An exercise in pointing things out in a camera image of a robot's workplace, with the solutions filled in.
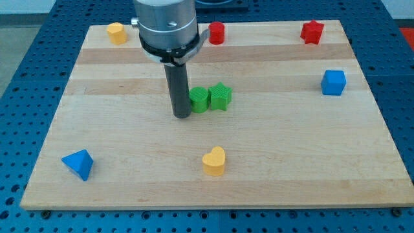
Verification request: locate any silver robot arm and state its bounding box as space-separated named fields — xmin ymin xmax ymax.
xmin=131 ymin=0 xmax=210 ymax=67

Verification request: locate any green cylinder block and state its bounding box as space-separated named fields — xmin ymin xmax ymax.
xmin=190 ymin=87 xmax=209 ymax=113

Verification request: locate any green star block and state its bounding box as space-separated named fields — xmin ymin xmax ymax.
xmin=208 ymin=82 xmax=232 ymax=111

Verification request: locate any yellow heart block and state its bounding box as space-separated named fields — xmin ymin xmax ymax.
xmin=202 ymin=146 xmax=226 ymax=176

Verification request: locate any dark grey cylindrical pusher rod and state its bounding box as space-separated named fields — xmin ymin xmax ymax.
xmin=164 ymin=64 xmax=191 ymax=118

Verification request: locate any wooden board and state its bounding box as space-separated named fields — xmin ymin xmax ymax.
xmin=21 ymin=20 xmax=413 ymax=210

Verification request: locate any red cylinder block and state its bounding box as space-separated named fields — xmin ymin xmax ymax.
xmin=208 ymin=21 xmax=225 ymax=45

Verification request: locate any yellow hexagon block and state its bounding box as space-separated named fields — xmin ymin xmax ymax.
xmin=106 ymin=22 xmax=127 ymax=45

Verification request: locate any blue cube block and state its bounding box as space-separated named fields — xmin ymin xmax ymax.
xmin=321 ymin=70 xmax=347 ymax=96

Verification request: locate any red star block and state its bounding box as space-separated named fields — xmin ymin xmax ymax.
xmin=300 ymin=20 xmax=325 ymax=45

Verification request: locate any blue triangle block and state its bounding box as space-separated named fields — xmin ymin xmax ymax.
xmin=61 ymin=150 xmax=94 ymax=181

